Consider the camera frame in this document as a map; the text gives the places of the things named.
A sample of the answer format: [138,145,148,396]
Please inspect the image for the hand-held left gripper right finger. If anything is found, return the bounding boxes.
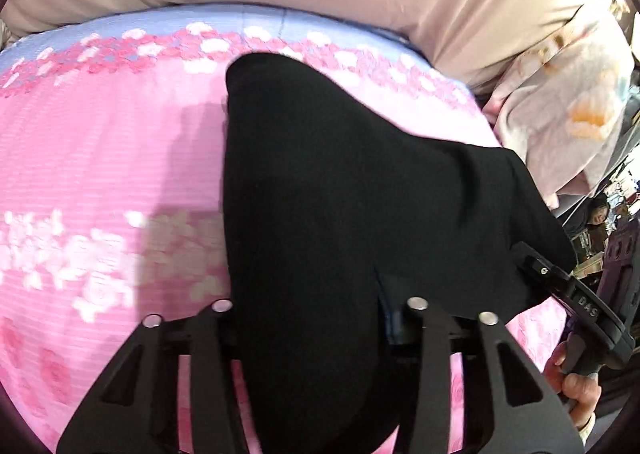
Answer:
[380,294,586,454]

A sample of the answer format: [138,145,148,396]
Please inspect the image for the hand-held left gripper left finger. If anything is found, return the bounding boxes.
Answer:
[57,299,251,454]

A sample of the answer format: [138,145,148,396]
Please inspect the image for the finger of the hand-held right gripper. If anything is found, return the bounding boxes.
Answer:
[511,241,577,298]

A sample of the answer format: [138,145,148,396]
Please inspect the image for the black pants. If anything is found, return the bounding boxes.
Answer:
[222,53,576,454]

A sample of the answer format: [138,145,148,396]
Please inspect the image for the person's right hand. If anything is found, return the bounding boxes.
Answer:
[542,340,604,445]

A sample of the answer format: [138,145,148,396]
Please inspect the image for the floral cream pillow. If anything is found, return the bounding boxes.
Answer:
[482,9,636,210]

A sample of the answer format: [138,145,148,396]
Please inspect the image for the pink rose print bedsheet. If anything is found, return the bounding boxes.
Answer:
[0,1,576,454]

